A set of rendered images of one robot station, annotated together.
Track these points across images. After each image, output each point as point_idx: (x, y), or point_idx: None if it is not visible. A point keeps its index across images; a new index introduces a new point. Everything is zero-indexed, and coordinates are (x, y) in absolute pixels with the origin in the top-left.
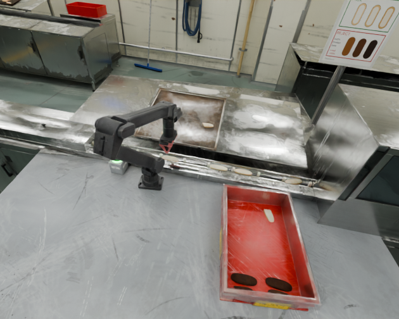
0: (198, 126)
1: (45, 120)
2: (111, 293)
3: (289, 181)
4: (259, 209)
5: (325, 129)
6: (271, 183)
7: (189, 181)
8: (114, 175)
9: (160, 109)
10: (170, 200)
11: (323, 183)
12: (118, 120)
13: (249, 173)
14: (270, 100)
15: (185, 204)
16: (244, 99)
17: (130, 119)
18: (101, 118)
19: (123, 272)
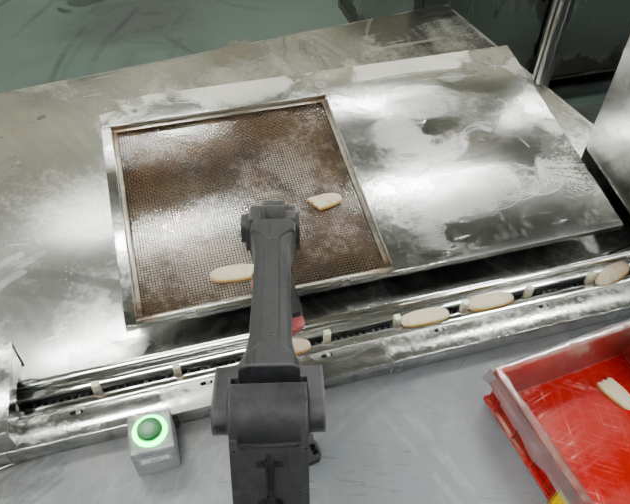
0: (301, 213)
1: None
2: None
3: (605, 280)
4: (588, 388)
5: None
6: (574, 305)
7: (373, 392)
8: (154, 479)
9: (288, 250)
10: (367, 479)
11: None
12: (264, 373)
13: (506, 298)
14: (436, 59)
15: (413, 466)
16: (371, 81)
17: (293, 352)
18: (232, 400)
19: None
